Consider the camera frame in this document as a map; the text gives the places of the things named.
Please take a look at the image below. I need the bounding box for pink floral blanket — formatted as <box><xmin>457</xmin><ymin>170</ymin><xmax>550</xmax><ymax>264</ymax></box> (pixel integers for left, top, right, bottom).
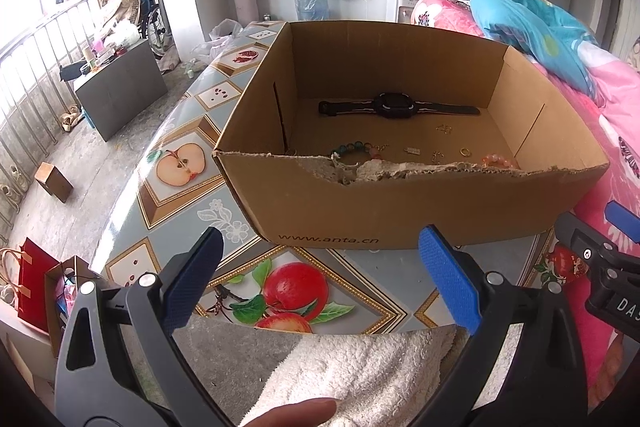
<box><xmin>411</xmin><ymin>0</ymin><xmax>640</xmax><ymax>408</ymax></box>

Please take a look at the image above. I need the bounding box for pair of slippers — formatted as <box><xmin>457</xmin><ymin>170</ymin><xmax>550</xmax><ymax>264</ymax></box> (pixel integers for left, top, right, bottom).
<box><xmin>60</xmin><ymin>104</ymin><xmax>86</xmax><ymax>132</ymax></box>

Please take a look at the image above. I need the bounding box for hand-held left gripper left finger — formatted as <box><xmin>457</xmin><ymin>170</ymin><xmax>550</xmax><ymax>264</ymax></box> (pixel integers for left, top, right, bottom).
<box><xmin>54</xmin><ymin>227</ymin><xmax>225</xmax><ymax>427</ymax></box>

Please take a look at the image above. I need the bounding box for person's left hand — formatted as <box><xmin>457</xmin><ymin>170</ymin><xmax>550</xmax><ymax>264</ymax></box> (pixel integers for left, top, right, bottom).
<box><xmin>239</xmin><ymin>397</ymin><xmax>339</xmax><ymax>427</ymax></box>

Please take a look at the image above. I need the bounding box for grey cabinet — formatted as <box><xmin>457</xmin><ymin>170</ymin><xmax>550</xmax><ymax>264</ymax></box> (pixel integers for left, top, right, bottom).
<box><xmin>75</xmin><ymin>39</ymin><xmax>168</xmax><ymax>142</ymax></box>

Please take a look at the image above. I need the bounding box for orange pink bead bracelet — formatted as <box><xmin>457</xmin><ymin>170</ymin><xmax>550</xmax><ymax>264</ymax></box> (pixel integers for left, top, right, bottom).
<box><xmin>482</xmin><ymin>153</ymin><xmax>521</xmax><ymax>170</ymax></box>

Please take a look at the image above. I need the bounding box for wheelchair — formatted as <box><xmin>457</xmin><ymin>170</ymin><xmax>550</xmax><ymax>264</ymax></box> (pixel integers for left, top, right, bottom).
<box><xmin>137</xmin><ymin>0</ymin><xmax>174</xmax><ymax>58</ymax></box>

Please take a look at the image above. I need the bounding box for red gift bag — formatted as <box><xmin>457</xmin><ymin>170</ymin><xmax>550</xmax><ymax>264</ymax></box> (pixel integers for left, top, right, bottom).
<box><xmin>0</xmin><ymin>237</ymin><xmax>62</xmax><ymax>329</ymax></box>

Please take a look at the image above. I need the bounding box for metal railing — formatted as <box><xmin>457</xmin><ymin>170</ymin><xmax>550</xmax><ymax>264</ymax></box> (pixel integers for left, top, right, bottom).
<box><xmin>0</xmin><ymin>0</ymin><xmax>108</xmax><ymax>248</ymax></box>

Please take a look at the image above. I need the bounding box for multicolour glass bead bracelet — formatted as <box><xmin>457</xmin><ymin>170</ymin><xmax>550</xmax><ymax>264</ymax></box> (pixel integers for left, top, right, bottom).
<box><xmin>329</xmin><ymin>142</ymin><xmax>384</xmax><ymax>160</ymax></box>

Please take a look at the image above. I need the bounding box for square digital wrist watch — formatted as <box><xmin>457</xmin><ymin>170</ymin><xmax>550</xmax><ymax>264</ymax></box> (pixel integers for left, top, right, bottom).
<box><xmin>318</xmin><ymin>92</ymin><xmax>482</xmax><ymax>121</ymax></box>

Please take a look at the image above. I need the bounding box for white fleece cloth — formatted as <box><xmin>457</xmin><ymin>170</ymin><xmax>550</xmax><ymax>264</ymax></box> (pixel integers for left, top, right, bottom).
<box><xmin>239</xmin><ymin>324</ymin><xmax>458</xmax><ymax>427</ymax></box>

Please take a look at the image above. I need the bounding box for clear empty water jug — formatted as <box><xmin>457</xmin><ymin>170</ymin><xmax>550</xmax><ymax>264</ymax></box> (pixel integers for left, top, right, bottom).
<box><xmin>295</xmin><ymin>0</ymin><xmax>330</xmax><ymax>22</ymax></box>

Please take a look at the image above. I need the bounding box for brown paper bag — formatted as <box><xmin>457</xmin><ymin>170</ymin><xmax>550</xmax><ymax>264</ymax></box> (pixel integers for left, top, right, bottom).
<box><xmin>45</xmin><ymin>256</ymin><xmax>103</xmax><ymax>358</ymax></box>

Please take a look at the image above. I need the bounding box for white plastic bag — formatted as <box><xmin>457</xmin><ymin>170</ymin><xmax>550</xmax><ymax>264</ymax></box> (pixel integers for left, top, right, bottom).
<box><xmin>192</xmin><ymin>19</ymin><xmax>246</xmax><ymax>64</ymax></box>

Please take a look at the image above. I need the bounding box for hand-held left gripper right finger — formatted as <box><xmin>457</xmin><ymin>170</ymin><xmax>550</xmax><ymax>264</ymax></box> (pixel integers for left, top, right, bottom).
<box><xmin>417</xmin><ymin>224</ymin><xmax>588</xmax><ymax>427</ymax></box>

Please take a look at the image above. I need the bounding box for blue printed quilt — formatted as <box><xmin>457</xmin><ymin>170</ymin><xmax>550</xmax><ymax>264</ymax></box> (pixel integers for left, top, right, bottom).
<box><xmin>470</xmin><ymin>0</ymin><xmax>608</xmax><ymax>108</ymax></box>

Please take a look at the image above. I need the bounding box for white water dispenser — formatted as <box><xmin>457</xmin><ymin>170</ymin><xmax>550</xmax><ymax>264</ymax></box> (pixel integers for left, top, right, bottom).
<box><xmin>386</xmin><ymin>0</ymin><xmax>419</xmax><ymax>26</ymax></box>

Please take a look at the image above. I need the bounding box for small cardboard box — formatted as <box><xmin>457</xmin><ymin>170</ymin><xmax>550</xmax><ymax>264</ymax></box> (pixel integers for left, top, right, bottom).
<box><xmin>35</xmin><ymin>162</ymin><xmax>74</xmax><ymax>202</ymax></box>

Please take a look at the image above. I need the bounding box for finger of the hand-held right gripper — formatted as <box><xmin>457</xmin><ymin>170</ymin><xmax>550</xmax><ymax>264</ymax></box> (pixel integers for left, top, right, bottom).
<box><xmin>604</xmin><ymin>202</ymin><xmax>640</xmax><ymax>244</ymax></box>
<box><xmin>555</xmin><ymin>212</ymin><xmax>622</xmax><ymax>269</ymax></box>

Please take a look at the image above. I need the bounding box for brown cardboard box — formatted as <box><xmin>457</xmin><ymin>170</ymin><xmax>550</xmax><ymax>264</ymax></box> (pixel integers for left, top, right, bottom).
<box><xmin>212</xmin><ymin>21</ymin><xmax>611</xmax><ymax>252</ymax></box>

